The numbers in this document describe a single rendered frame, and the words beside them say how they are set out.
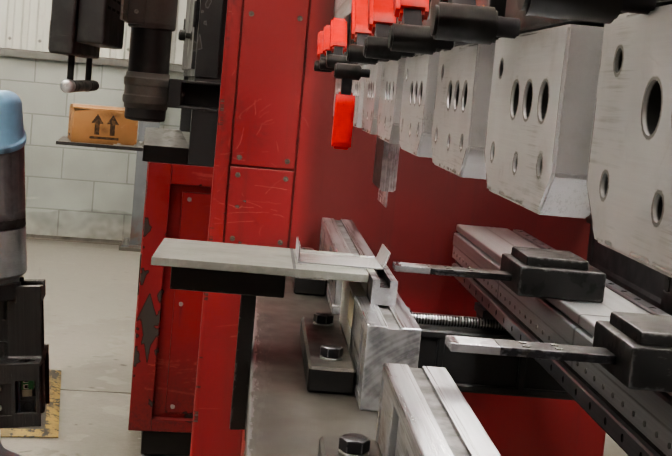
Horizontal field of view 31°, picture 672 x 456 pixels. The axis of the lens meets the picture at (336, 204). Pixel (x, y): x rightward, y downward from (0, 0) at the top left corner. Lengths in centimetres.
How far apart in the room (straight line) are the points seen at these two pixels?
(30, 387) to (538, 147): 60
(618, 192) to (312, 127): 199
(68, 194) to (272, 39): 623
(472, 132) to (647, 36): 30
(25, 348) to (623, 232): 69
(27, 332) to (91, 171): 752
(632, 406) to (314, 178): 127
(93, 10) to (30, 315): 161
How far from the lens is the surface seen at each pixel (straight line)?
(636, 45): 40
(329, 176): 238
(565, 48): 49
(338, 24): 162
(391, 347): 131
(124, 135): 369
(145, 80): 293
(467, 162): 69
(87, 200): 853
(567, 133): 48
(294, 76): 237
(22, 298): 100
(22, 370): 99
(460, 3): 58
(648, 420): 118
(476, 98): 68
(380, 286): 143
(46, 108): 851
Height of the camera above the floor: 122
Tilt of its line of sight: 5 degrees down
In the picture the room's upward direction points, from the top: 5 degrees clockwise
